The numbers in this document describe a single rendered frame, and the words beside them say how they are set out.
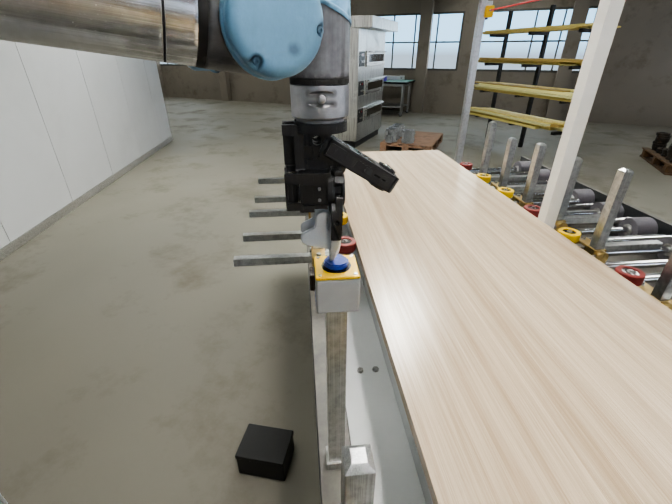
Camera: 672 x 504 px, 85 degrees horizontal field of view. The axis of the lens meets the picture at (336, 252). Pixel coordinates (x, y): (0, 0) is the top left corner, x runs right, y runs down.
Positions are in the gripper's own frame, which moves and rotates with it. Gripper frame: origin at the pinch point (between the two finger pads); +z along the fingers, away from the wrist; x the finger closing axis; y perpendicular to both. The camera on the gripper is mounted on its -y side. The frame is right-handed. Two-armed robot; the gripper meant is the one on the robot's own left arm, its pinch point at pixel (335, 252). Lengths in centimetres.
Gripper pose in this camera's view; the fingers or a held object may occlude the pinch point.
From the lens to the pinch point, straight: 58.0
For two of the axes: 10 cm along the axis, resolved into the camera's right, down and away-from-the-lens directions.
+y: -10.0, 0.4, -0.8
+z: 0.0, 8.8, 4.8
